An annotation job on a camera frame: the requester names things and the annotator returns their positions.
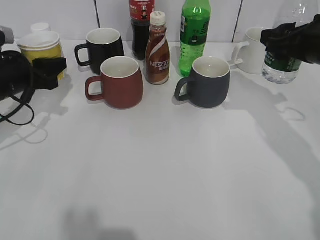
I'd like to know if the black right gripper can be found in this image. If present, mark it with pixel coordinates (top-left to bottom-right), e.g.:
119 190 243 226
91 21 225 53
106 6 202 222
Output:
260 14 320 64

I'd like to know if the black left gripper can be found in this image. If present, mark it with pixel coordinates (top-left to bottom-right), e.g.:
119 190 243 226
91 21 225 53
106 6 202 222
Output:
0 50 67 101

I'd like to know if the yellow paper cup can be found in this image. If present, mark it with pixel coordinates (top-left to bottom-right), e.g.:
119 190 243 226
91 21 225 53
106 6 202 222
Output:
17 31 64 64

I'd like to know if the clear water bottle green label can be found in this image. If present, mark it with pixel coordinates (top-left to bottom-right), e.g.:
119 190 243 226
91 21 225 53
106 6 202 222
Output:
262 0 319 84

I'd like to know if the white yogurt drink bottle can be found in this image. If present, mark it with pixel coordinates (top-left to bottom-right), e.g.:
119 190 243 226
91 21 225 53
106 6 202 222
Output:
30 22 66 80

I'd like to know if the white ceramic mug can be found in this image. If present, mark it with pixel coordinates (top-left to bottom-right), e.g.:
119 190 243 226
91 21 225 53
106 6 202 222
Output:
230 27 266 75

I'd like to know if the black ceramic mug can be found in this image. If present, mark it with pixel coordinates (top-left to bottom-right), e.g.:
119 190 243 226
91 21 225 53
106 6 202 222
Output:
74 28 125 75

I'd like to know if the red ceramic mug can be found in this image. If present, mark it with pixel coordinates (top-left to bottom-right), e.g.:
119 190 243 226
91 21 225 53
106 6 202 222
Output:
84 56 144 109

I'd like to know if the dark grey ceramic mug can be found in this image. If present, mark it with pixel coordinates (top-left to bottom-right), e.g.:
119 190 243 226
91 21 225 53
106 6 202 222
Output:
174 56 231 109

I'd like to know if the green soda bottle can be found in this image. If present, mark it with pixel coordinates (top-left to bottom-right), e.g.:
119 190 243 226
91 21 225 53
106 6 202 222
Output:
178 0 212 77

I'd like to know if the brown Nescafe coffee bottle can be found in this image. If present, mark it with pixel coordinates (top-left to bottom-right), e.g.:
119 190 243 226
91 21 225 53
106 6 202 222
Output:
145 11 171 85

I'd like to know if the cola bottle red label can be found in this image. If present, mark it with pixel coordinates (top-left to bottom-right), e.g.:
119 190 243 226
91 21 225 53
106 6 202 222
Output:
129 0 155 61

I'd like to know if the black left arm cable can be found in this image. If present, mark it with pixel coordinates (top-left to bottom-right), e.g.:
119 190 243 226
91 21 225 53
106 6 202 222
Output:
0 57 35 127

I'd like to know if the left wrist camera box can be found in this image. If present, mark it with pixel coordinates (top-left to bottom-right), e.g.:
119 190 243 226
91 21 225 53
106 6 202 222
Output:
0 26 15 47

